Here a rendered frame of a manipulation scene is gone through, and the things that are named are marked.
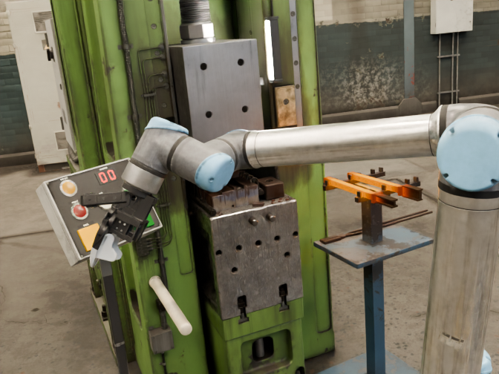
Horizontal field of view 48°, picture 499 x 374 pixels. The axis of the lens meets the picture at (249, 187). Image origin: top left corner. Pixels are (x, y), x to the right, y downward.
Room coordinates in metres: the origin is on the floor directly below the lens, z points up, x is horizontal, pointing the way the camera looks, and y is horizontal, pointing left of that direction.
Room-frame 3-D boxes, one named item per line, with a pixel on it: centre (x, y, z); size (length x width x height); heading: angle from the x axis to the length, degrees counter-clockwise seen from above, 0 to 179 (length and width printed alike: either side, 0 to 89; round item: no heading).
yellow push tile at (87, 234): (1.72, 0.53, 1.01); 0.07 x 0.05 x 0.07; 137
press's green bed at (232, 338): (2.39, 0.09, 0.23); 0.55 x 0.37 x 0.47; 22
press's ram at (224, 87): (2.37, 0.10, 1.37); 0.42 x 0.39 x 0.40; 22
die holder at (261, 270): (2.39, 0.09, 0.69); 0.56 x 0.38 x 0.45; 22
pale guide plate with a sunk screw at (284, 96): (2.40, -0.18, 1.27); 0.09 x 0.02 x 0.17; 112
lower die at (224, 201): (2.36, 0.14, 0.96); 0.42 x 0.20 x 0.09; 22
